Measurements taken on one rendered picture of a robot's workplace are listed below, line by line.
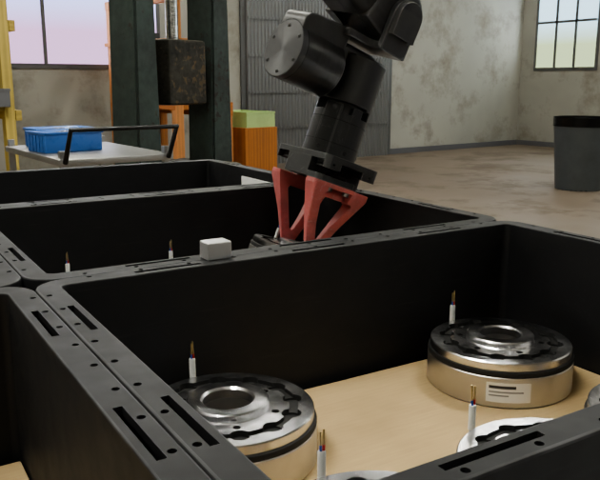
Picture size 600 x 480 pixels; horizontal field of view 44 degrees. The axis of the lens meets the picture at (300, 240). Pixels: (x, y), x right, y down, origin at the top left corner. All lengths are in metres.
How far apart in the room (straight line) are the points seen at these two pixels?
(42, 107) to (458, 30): 6.48
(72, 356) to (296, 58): 0.43
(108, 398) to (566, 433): 0.17
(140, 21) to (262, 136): 3.33
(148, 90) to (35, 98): 3.76
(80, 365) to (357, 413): 0.23
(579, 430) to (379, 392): 0.28
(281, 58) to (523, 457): 0.53
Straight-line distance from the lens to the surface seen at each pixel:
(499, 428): 0.43
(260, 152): 7.74
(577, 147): 7.62
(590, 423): 0.29
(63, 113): 8.43
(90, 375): 0.32
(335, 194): 0.74
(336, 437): 0.48
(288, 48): 0.72
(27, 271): 0.50
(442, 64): 11.72
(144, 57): 4.67
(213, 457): 0.25
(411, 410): 0.52
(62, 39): 8.43
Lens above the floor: 1.05
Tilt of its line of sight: 12 degrees down
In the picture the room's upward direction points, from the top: straight up
